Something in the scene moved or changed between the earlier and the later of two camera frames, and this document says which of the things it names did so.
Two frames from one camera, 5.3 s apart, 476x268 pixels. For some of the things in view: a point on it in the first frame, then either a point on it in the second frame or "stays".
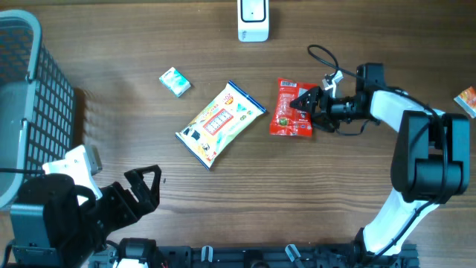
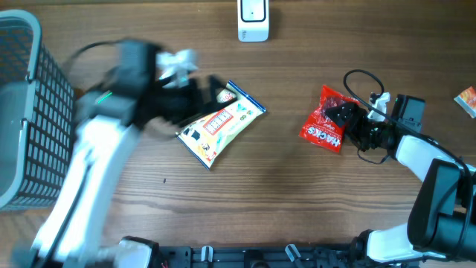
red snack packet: (285, 120) → (322, 129)
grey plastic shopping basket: (38, 110) stays
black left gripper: (149, 197) → (195, 105)
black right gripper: (316, 94) → (360, 115)
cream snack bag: (215, 123) stays
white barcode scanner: (253, 21) stays
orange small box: (467, 100) stays
